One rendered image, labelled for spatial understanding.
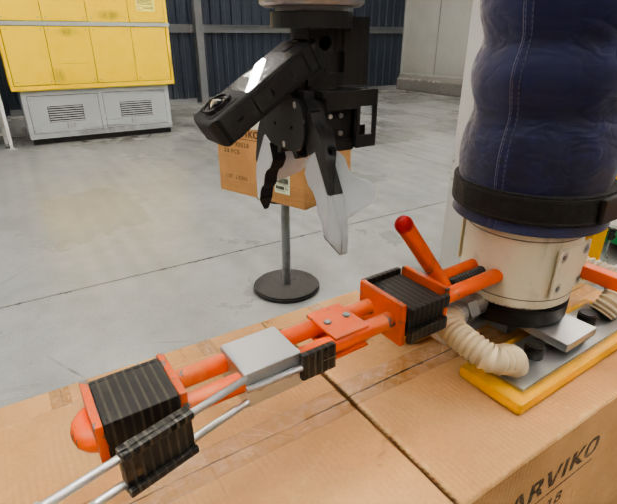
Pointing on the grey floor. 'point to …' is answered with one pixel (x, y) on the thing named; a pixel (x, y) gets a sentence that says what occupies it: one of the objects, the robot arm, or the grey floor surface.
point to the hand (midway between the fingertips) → (293, 232)
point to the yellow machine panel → (86, 66)
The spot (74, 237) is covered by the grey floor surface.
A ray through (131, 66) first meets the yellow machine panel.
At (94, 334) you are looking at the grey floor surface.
